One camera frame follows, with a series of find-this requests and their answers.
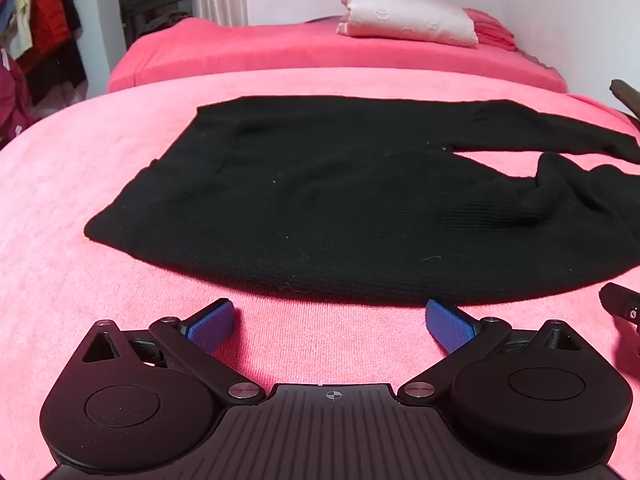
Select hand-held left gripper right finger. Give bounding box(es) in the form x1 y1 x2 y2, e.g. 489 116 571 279
397 299 581 404

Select cream shirt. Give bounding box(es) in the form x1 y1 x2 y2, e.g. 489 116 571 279
9 0 35 60

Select maroon garment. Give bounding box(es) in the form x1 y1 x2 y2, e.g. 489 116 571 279
0 57 35 148

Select red jacket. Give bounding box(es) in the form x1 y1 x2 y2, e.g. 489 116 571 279
31 0 72 57

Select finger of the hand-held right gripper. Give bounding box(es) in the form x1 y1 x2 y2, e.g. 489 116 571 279
599 282 640 335

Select pink blanket covered bed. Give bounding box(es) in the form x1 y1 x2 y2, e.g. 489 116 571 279
0 67 640 480
106 16 571 95

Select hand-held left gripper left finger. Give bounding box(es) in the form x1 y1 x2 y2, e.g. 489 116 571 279
81 298 267 405

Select brown wooden headboard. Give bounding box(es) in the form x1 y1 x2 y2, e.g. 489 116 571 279
610 79 640 132

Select pale pink pillow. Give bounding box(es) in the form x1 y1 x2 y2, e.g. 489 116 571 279
336 0 479 49

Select black knit pants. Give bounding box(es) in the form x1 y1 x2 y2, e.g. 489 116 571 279
83 96 640 308

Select folded pink blanket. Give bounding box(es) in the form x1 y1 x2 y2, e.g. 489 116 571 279
462 7 517 52

